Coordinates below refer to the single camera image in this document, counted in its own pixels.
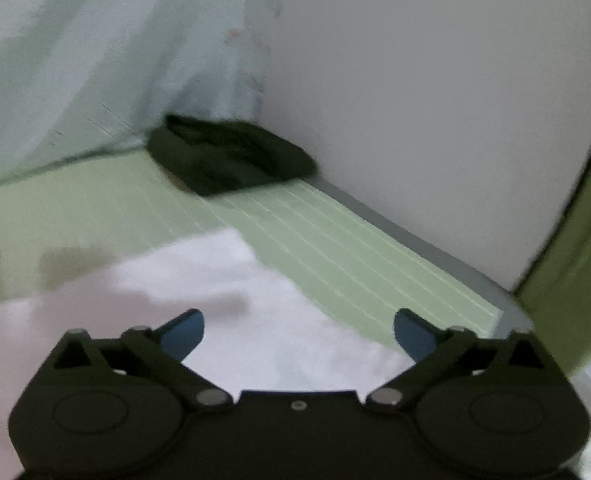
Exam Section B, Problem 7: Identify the light blue curtain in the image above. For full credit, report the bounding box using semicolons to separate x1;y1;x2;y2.
0;0;271;192

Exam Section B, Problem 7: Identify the green striped bed mat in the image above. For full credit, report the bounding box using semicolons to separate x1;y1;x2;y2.
0;149;506;351

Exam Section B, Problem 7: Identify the folded dark green garment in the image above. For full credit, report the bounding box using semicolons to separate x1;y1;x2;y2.
146;114;318;197

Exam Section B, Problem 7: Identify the white cloth garment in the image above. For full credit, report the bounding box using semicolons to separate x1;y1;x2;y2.
0;228;412;480

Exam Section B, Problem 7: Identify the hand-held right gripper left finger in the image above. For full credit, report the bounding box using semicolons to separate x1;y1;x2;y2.
34;308;234;416

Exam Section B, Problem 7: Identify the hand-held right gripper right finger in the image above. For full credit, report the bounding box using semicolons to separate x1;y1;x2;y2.
366;308;562;414

